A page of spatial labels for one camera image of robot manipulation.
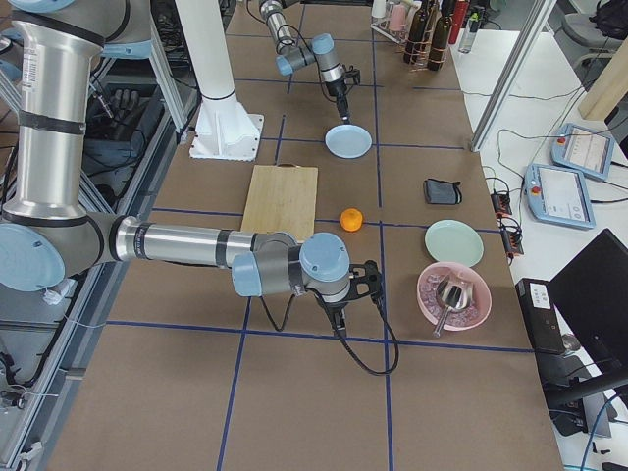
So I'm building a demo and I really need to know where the dark wine bottle upper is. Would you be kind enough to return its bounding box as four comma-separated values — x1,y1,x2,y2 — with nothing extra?
403,1,431,64

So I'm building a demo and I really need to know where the orange mandarin fruit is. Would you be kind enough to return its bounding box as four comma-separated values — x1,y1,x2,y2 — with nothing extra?
340,207,364,233

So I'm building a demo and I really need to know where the light blue plate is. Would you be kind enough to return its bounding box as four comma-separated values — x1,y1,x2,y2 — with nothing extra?
325,125,372,159

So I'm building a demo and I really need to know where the red cylinder bottle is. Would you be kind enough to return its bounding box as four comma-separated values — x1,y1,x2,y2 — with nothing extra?
448,0,470,45

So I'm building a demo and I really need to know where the dark wine bottle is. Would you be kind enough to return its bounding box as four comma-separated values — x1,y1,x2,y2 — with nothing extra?
427,0,455,72
403,1,431,64

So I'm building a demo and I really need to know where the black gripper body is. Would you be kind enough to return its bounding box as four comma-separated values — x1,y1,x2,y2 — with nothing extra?
318,260,383,319
323,67,361,102

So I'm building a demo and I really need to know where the metal scoop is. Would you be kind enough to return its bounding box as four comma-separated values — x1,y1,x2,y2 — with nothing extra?
433,276,475,338

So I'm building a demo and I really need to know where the pink bowl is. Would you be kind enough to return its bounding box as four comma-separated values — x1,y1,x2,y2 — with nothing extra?
417,262,492,337

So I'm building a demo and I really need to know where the light green plate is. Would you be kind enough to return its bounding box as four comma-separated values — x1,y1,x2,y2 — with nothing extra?
424,220,485,267

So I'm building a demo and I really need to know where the aluminium frame post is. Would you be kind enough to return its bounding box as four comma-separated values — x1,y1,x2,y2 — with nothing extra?
470,0,557,152

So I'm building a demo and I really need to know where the near teach pendant tablet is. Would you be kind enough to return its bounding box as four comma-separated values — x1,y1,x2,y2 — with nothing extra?
524,164,596,230

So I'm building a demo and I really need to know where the pink cup top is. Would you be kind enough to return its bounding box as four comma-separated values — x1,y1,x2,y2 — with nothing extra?
389,3,406,34

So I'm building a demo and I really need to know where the teach pendant tablet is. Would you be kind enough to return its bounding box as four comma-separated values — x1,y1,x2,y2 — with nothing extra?
550,123,616,182
524,164,596,230

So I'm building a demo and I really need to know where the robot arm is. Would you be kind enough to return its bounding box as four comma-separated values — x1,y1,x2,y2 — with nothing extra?
258,0,361,125
1,1,383,342

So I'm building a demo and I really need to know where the far teach pendant tablet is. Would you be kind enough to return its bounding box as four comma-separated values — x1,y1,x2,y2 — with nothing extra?
550,123,616,182

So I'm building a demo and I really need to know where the copper wire bottle rack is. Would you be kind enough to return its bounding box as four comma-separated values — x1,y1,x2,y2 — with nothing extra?
407,1,443,71

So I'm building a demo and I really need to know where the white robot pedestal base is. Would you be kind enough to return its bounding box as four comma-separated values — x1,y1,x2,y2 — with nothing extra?
177,1,264,161

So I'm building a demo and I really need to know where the black computer box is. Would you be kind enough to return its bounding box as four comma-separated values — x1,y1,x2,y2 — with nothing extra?
515,278,565,355

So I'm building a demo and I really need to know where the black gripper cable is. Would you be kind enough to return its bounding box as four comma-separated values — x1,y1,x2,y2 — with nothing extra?
259,288,399,377

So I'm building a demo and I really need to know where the black monitor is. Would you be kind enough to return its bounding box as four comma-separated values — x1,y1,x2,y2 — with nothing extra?
546,229,627,408

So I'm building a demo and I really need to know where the folded grey cloth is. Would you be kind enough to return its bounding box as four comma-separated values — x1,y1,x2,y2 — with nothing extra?
423,179,462,205

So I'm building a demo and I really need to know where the grey water bottle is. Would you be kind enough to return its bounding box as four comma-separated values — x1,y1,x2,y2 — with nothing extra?
458,12,481,54

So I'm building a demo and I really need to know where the dark wine bottle lower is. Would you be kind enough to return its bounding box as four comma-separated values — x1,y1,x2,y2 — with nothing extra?
427,0,455,72

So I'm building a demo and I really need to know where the bamboo cutting board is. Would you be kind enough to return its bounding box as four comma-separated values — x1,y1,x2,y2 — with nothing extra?
240,165,318,242

